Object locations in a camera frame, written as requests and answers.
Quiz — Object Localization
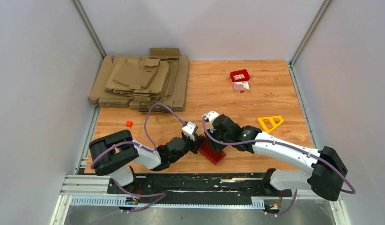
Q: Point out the red paper box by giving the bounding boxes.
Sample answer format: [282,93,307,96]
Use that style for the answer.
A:
[199,138,226,165]

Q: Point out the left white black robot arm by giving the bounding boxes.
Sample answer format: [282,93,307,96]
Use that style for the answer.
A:
[89,130,204,194]

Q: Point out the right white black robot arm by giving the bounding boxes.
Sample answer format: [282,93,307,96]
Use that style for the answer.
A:
[202,111,356,201]

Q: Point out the clear card box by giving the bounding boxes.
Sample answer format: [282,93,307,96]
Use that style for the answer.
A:
[232,81,251,93]

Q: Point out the yellow triangular plastic piece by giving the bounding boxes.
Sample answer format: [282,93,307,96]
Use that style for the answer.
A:
[257,116,284,133]

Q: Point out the red toy brick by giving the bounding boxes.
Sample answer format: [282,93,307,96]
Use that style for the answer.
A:
[230,69,250,82]

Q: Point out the small orange cube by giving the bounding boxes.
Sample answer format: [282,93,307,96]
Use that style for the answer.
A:
[126,120,133,128]

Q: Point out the stack of flat cardboard boxes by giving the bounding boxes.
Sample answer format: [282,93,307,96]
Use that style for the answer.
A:
[89,48,189,113]

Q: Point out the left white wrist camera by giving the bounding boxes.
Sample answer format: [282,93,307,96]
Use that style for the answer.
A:
[181,121,198,141]

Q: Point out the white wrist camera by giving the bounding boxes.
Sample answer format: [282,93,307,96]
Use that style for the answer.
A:
[203,110,220,132]
[181,121,198,141]

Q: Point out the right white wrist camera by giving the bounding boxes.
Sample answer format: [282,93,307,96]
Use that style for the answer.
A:
[203,110,220,132]

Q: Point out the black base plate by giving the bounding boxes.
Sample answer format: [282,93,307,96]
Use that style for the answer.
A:
[123,172,292,198]

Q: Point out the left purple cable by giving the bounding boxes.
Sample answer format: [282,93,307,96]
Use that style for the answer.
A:
[90,102,188,215]

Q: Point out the aluminium frame rail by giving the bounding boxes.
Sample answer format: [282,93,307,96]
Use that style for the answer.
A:
[50,174,350,225]

